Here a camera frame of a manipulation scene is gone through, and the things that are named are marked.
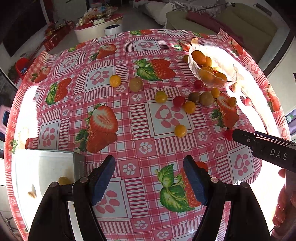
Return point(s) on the green-brown cherry tomato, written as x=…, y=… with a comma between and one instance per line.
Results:
x=135, y=84

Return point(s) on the white shallow tray box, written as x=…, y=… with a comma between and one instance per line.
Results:
x=33, y=170

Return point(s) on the red cherry tomato mid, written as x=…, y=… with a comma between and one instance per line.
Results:
x=179, y=101

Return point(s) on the round white coffee table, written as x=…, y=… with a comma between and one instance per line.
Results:
x=91, y=31

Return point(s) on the orange cherry tomato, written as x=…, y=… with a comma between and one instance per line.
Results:
x=64, y=180

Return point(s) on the yellow cherry tomato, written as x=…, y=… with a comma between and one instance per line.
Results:
x=115, y=81
x=180, y=131

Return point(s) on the red tomato near gripper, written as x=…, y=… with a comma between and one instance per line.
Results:
x=228, y=134

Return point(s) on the orange tomato mid cluster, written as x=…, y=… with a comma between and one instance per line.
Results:
x=189, y=107

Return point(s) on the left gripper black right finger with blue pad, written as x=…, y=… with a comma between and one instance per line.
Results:
x=246, y=220

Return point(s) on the yellow tomato mid table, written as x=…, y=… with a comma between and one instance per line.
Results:
x=160, y=97

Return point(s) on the pink plastic stool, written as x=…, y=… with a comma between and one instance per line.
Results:
x=4, y=116

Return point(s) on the pink strawberry checkered tablecloth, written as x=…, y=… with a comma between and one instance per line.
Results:
x=65, y=102

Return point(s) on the person's right hand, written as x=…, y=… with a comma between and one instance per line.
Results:
x=279, y=216

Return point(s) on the clear glass fruit bowl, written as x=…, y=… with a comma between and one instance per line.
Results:
x=212, y=65

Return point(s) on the red plastic chair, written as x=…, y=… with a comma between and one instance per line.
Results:
x=22, y=65

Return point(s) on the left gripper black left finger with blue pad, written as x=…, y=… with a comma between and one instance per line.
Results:
x=52, y=219

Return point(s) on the grey sofa with cushions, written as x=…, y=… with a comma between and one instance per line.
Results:
x=249, y=29

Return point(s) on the green-brown tomato cluster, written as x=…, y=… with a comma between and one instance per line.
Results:
x=206, y=99

